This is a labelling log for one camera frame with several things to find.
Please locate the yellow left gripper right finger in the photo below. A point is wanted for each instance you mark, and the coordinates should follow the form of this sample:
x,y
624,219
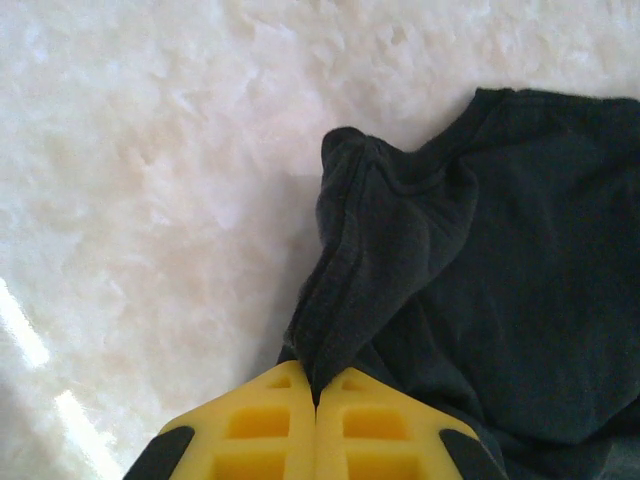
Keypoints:
x,y
380,430

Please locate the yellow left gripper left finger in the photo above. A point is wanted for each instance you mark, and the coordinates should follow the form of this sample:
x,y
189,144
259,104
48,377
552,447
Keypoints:
x,y
260,425

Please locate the black t-shirt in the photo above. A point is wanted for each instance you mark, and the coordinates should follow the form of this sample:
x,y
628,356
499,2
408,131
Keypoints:
x,y
525,260

